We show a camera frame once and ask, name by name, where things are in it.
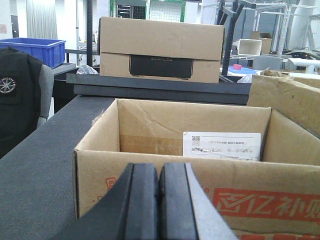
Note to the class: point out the black vest with patch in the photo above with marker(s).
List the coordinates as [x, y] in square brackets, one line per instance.
[20, 97]

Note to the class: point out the grey chair back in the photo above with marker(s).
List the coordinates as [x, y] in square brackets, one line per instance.
[262, 62]

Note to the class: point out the blue plastic crate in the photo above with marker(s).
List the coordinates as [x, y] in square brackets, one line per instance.
[50, 51]

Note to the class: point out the torn plain cardboard box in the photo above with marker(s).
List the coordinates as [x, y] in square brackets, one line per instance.
[297, 98]

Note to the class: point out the cardboard box red print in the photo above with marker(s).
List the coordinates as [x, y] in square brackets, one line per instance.
[275, 198]

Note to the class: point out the small distant cardboard box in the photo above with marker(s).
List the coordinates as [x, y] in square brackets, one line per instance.
[266, 40]

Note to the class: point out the white shipping label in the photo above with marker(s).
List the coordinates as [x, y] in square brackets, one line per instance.
[244, 146]

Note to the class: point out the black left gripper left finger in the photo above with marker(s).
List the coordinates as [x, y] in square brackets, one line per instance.
[129, 211]

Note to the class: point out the clear plastic bag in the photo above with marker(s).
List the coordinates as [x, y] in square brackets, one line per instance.
[86, 70]

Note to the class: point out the large closed cardboard box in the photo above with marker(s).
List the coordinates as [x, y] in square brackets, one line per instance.
[160, 50]

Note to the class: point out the white plastic bin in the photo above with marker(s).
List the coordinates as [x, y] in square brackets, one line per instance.
[251, 47]

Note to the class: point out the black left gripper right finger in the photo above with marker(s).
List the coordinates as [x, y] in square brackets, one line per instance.
[186, 213]

